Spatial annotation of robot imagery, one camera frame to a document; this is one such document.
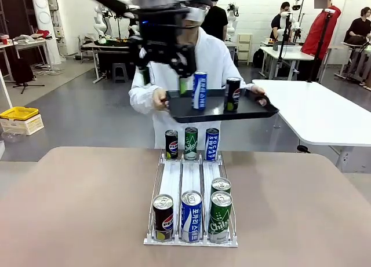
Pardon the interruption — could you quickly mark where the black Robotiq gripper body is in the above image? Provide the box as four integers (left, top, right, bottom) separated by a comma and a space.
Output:
129, 6, 195, 65

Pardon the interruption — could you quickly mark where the blue Pocari Sweat can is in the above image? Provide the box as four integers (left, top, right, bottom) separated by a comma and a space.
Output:
205, 127, 220, 161
192, 71, 208, 110
180, 191, 203, 244

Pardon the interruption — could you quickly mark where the black plastic serving tray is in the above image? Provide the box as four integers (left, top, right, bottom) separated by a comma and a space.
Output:
165, 89, 280, 124

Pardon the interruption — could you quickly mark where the black Pepsi can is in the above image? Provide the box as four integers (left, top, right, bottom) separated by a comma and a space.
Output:
152, 193, 174, 242
165, 129, 179, 160
223, 77, 242, 112

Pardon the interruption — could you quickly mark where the person's right forearm white sleeve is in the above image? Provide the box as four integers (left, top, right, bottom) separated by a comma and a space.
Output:
129, 83, 158, 115

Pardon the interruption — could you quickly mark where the person in white coat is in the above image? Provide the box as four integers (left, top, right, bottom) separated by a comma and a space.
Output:
129, 5, 256, 149

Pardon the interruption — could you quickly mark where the person in dark shirt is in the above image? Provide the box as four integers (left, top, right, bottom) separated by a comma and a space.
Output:
270, 1, 291, 41

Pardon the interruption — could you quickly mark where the person in red jacket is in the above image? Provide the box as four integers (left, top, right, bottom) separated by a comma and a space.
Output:
300, 0, 343, 83

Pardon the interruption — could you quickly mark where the seated person in black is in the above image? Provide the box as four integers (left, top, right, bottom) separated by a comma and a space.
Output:
344, 6, 371, 46

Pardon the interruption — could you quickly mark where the person's right hand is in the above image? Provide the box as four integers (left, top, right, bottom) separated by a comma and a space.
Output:
152, 87, 170, 112

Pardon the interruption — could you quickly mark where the person's left hand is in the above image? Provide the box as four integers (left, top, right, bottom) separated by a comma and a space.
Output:
249, 85, 269, 107

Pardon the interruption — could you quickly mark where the grey plastic stool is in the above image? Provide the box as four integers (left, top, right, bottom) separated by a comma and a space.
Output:
111, 63, 129, 84

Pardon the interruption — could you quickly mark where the black workbench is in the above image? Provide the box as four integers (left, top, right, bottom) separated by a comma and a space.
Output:
80, 40, 137, 84

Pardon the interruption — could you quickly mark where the man in black shirt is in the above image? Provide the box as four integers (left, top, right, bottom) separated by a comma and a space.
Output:
201, 0, 230, 42

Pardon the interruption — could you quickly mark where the white drawer cabinet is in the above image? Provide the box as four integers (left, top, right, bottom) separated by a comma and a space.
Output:
237, 33, 253, 66

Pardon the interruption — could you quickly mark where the green Chilsung cider can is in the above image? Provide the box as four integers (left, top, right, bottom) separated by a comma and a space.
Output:
208, 191, 233, 244
210, 177, 232, 196
184, 126, 199, 160

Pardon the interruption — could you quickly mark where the black backpack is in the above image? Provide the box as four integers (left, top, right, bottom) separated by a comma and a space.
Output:
252, 48, 265, 68

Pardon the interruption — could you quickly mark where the white can dispenser rack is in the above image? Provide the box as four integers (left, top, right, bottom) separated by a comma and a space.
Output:
143, 149, 239, 247

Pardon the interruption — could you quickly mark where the white long desk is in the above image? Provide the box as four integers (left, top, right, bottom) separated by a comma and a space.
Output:
259, 45, 315, 80

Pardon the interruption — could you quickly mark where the black pole stand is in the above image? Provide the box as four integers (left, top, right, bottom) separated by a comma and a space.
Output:
277, 11, 292, 76

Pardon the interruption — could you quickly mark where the white standing air conditioner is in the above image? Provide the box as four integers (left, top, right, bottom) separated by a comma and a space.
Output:
31, 0, 68, 63

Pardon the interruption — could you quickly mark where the white cluttered desk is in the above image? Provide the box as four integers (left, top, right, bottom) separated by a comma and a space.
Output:
0, 34, 55, 76

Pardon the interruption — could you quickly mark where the black bag on stand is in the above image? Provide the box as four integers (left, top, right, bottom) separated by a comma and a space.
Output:
8, 57, 46, 94

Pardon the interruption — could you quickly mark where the white plastic crate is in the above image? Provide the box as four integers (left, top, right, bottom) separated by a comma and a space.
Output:
0, 114, 45, 136

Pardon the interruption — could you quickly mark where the yellow plastic basket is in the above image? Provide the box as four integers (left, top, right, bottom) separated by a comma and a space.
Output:
0, 106, 40, 120

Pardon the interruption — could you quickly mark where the white rounded table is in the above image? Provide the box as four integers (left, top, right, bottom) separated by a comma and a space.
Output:
251, 79, 371, 174

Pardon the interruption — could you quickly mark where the clear plastic bowl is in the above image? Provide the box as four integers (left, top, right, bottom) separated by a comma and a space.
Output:
1, 130, 24, 144

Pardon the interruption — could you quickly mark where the black robot cable sleeve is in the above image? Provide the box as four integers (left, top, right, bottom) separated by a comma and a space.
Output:
78, 0, 139, 19

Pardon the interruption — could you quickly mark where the black camera tripod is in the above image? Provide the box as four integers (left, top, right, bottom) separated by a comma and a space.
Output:
306, 6, 337, 83

